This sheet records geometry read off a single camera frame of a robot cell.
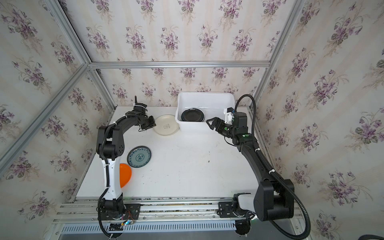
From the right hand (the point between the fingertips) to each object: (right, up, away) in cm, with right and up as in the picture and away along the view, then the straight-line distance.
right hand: (210, 124), depth 80 cm
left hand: (-37, 0, +26) cm, 45 cm away
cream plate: (-29, -1, +28) cm, 40 cm away
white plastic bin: (+7, +15, +38) cm, 41 cm away
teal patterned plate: (-44, -21, +13) cm, 50 cm away
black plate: (-10, +6, +31) cm, 33 cm away
